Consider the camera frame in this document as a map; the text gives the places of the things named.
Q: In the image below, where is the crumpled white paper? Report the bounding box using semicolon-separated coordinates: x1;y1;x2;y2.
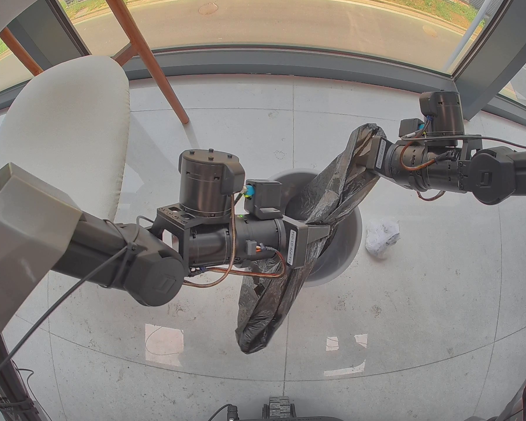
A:
365;218;401;260

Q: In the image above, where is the black cable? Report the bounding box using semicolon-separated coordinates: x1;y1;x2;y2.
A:
207;403;238;421
401;134;526;149
0;235;136;381

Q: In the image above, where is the white chair with wooden legs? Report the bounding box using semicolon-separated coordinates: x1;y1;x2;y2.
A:
0;0;190;236

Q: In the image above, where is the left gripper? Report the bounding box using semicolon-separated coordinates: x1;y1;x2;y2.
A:
236;217;310;272

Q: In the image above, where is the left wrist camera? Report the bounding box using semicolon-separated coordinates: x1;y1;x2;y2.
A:
244;180;284;221

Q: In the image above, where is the black plastic bag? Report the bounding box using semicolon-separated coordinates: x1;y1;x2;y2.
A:
235;123;381;354

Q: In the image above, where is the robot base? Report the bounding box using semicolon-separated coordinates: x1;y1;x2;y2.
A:
228;395;348;421

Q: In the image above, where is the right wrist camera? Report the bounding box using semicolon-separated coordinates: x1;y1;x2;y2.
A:
398;118;426;141

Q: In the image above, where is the white trash bin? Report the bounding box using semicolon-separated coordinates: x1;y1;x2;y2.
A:
267;168;364;289

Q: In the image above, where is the window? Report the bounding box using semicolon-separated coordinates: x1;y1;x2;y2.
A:
0;0;526;124

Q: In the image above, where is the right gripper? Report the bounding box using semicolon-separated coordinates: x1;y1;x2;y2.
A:
367;136;427;188

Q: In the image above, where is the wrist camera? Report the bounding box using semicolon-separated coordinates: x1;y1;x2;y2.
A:
244;180;284;221
398;118;426;141

